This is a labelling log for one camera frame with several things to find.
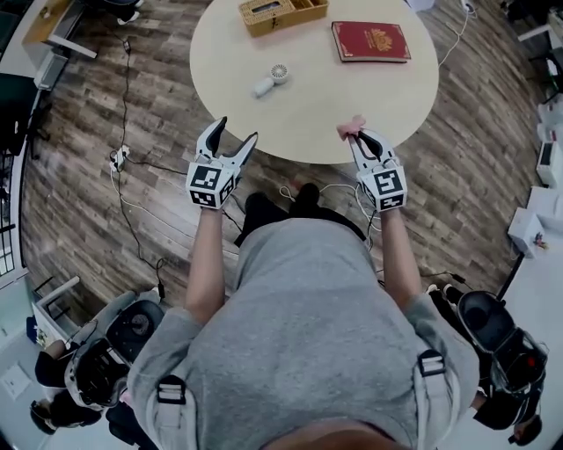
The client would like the white microwave oven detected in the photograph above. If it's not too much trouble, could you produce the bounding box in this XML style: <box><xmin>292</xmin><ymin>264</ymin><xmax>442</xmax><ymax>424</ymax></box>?
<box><xmin>536</xmin><ymin>141</ymin><xmax>563</xmax><ymax>186</ymax></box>

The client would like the person's shoulder strap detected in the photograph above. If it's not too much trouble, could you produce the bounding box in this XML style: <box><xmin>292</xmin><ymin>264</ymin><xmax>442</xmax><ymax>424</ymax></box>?
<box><xmin>413</xmin><ymin>349</ymin><xmax>468</xmax><ymax>450</ymax></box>
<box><xmin>153</xmin><ymin>375</ymin><xmax>201</xmax><ymax>450</ymax></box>

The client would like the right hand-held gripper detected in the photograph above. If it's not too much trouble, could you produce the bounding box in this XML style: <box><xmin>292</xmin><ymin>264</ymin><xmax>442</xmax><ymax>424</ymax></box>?
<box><xmin>346</xmin><ymin>128</ymin><xmax>408</xmax><ymax>214</ymax></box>

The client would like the white power strip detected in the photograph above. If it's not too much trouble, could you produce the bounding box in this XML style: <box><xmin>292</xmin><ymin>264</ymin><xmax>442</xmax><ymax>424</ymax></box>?
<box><xmin>108</xmin><ymin>146</ymin><xmax>132</xmax><ymax>171</ymax></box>

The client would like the white cardboard box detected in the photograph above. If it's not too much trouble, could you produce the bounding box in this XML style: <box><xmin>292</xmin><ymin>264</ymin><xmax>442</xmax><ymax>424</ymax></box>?
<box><xmin>508</xmin><ymin>206</ymin><xmax>547</xmax><ymax>259</ymax></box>
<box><xmin>525</xmin><ymin>186</ymin><xmax>563</xmax><ymax>221</ymax></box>

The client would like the black backpack rig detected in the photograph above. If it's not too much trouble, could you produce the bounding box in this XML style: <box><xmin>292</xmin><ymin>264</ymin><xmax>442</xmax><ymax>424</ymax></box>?
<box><xmin>64</xmin><ymin>287</ymin><xmax>166</xmax><ymax>408</ymax></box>
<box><xmin>457</xmin><ymin>289</ymin><xmax>549</xmax><ymax>395</ymax></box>

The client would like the person's right shoulder strap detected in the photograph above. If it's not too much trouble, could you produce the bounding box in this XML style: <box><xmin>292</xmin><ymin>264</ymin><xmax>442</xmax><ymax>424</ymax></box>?
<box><xmin>413</xmin><ymin>349</ymin><xmax>468</xmax><ymax>450</ymax></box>

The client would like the black office chair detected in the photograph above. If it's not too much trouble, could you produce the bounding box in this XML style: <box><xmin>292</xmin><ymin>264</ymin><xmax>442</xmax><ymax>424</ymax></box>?
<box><xmin>0</xmin><ymin>72</ymin><xmax>53</xmax><ymax>157</ymax></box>

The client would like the black floor cable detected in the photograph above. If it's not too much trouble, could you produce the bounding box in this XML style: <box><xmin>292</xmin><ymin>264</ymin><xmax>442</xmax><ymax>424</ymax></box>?
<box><xmin>107</xmin><ymin>30</ymin><xmax>167</xmax><ymax>302</ymax></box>

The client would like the wicker tissue basket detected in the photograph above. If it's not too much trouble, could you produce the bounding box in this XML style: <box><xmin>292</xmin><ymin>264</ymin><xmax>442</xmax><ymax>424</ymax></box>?
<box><xmin>238</xmin><ymin>0</ymin><xmax>330</xmax><ymax>39</ymax></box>

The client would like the person's left shoulder strap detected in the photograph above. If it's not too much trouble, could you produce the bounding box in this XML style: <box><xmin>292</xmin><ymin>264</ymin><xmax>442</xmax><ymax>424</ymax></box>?
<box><xmin>153</xmin><ymin>375</ymin><xmax>201</xmax><ymax>450</ymax></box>

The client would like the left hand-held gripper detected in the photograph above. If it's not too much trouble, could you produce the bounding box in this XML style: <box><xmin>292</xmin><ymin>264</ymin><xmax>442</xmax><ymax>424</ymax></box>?
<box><xmin>186</xmin><ymin>116</ymin><xmax>260</xmax><ymax>212</ymax></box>

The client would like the black railing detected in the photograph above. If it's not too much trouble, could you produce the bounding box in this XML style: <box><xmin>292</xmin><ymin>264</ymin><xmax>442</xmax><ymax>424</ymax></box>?
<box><xmin>0</xmin><ymin>149</ymin><xmax>24</xmax><ymax>277</ymax></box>

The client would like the person's grey shirt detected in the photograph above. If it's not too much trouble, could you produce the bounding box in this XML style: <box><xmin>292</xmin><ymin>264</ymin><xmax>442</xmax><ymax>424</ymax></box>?
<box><xmin>127</xmin><ymin>217</ymin><xmax>481</xmax><ymax>450</ymax></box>

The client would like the pink knitted cloth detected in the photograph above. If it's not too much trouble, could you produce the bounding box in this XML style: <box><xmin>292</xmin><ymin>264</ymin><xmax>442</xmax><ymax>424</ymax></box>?
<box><xmin>336</xmin><ymin>114</ymin><xmax>368</xmax><ymax>142</ymax></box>

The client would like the white cable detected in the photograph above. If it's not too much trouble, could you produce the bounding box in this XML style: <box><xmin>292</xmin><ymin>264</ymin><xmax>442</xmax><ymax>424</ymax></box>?
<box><xmin>109</xmin><ymin>169</ymin><xmax>241</xmax><ymax>258</ymax></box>
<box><xmin>279</xmin><ymin>183</ymin><xmax>384</xmax><ymax>234</ymax></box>
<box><xmin>438</xmin><ymin>0</ymin><xmax>479</xmax><ymax>68</ymax></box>

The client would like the white handheld mini fan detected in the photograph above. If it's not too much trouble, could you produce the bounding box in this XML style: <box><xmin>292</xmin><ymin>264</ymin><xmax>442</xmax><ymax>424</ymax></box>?
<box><xmin>252</xmin><ymin>63</ymin><xmax>290</xmax><ymax>98</ymax></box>

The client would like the person's head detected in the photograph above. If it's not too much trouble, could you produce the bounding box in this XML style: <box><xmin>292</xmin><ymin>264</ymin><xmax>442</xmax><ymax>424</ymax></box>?
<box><xmin>259</xmin><ymin>417</ymin><xmax>399</xmax><ymax>450</ymax></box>

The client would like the person's right forearm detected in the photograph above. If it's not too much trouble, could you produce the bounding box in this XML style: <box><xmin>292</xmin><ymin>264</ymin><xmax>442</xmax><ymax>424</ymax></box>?
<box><xmin>377</xmin><ymin>209</ymin><xmax>431</xmax><ymax>316</ymax></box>

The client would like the person's left forearm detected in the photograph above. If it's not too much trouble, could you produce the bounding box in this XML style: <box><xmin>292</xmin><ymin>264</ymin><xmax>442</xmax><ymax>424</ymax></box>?
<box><xmin>184</xmin><ymin>207</ymin><xmax>228</xmax><ymax>326</ymax></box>

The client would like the red hardcover book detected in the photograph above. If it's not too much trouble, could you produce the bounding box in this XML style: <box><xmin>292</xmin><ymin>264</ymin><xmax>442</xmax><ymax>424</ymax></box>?
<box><xmin>331</xmin><ymin>20</ymin><xmax>413</xmax><ymax>64</ymax></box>

